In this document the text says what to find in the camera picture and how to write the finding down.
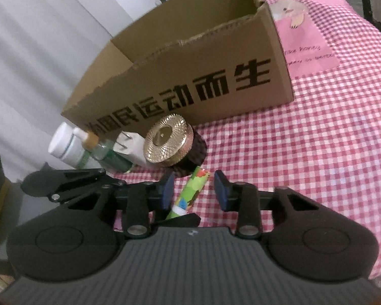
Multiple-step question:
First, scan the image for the pink checked bedsheet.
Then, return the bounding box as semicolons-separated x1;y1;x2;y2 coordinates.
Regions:
113;0;381;280

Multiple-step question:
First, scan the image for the clear green glass bottle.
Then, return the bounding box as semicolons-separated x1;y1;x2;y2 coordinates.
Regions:
74;129;134;174

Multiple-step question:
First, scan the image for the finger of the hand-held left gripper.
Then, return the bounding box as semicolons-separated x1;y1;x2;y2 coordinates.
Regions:
22;168;128;203

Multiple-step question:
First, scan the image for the white pill bottle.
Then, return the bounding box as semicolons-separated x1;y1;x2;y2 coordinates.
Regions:
48;122;92;169

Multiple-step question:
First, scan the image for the white charger plug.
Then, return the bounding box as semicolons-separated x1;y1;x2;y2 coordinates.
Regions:
113;131;153;168

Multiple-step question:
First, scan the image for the brown cardboard box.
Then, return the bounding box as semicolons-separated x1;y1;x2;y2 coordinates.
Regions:
61;0;295;134

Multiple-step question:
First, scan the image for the green patterned tube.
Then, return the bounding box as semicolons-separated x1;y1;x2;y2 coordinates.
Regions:
165;165;209;220

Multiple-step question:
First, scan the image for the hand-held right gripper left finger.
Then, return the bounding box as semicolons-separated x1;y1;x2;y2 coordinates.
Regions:
67;173;201;239

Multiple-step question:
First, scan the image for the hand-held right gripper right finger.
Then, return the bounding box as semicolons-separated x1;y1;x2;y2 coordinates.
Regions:
213;170;321;239

